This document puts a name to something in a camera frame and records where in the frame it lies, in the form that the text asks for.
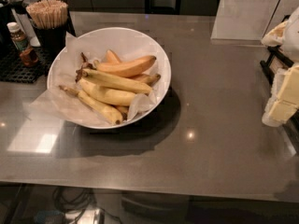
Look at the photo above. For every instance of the orange banana back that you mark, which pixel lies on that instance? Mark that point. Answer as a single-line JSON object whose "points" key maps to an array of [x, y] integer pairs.
{"points": [[112, 57]]}

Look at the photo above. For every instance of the small red-brown jar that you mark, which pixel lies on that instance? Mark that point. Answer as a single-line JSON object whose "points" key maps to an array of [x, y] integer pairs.
{"points": [[29, 57]]}

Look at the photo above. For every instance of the white paper liner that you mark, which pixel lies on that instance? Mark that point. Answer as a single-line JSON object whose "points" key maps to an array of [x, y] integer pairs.
{"points": [[127, 43]]}

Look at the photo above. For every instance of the small banana right end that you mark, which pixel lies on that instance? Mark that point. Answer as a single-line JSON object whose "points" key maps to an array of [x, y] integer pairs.
{"points": [[148, 79]]}

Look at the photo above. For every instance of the orange banana top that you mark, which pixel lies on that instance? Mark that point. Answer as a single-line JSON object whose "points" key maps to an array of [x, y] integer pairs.
{"points": [[127, 69]]}

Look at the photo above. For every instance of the black wire condiment rack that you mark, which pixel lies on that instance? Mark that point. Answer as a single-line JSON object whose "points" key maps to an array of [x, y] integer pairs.
{"points": [[278, 60]]}

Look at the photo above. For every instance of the small brown sauce bottle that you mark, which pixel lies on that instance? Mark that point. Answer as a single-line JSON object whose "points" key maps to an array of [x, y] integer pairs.
{"points": [[18, 37]]}

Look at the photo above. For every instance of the black cup of stirrers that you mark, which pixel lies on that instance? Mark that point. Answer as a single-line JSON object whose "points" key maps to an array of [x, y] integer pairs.
{"points": [[50, 20]]}

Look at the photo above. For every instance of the white bowl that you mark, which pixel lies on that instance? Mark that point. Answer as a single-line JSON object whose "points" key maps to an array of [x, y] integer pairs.
{"points": [[144, 105]]}

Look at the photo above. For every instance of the white shaker with dark lid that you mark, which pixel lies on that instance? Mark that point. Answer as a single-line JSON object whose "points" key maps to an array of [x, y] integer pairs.
{"points": [[21, 17]]}

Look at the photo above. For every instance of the orange banana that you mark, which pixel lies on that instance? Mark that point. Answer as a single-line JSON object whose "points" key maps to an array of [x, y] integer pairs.
{"points": [[127, 69], [112, 57]]}

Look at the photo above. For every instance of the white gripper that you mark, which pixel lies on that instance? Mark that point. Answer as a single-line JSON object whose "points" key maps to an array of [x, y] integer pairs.
{"points": [[287, 93]]}

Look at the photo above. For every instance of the black rubber mat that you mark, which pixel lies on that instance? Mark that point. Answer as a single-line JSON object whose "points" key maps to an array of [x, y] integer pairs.
{"points": [[13, 70]]}

